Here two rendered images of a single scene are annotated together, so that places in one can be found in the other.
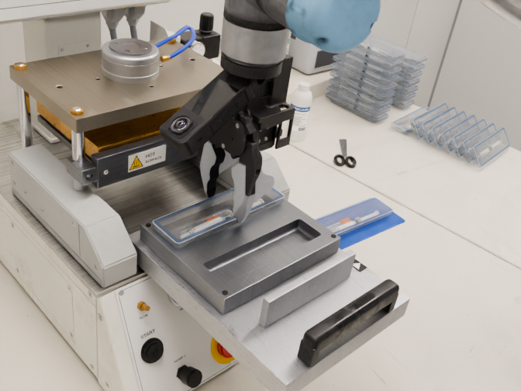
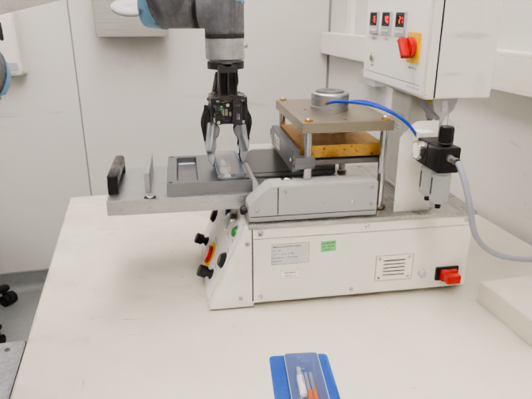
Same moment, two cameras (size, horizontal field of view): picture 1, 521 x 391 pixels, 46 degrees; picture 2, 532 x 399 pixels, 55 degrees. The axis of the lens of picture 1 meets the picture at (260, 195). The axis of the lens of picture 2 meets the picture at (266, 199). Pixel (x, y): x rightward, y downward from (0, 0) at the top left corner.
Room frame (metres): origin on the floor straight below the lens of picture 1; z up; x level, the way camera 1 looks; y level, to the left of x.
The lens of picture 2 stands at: (1.37, -0.71, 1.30)
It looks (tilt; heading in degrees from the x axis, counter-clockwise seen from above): 20 degrees down; 129
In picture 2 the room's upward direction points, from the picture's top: straight up
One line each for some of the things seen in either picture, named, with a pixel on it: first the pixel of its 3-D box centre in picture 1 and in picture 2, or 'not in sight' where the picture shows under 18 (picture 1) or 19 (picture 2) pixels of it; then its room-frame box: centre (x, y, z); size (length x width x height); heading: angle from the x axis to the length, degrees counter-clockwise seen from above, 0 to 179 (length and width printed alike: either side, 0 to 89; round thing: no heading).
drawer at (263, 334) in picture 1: (265, 265); (184, 179); (0.60, -0.02, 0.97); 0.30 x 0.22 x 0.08; 48
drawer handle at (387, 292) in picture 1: (351, 319); (116, 173); (0.51, -0.12, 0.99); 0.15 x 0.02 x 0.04; 138
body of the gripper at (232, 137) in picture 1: (250, 102); (226, 93); (0.68, 0.03, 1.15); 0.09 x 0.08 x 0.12; 138
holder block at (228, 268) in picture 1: (241, 238); (207, 172); (0.63, 0.02, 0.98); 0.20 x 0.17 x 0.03; 138
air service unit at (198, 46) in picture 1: (195, 57); (431, 164); (1.06, 0.16, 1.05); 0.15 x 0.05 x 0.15; 138
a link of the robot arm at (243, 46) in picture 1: (252, 38); (226, 50); (0.68, 0.04, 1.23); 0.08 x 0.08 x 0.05
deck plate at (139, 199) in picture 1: (117, 171); (340, 190); (0.83, 0.23, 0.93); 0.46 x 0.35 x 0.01; 48
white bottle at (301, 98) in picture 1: (299, 111); not in sight; (1.38, -0.06, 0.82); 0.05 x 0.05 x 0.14
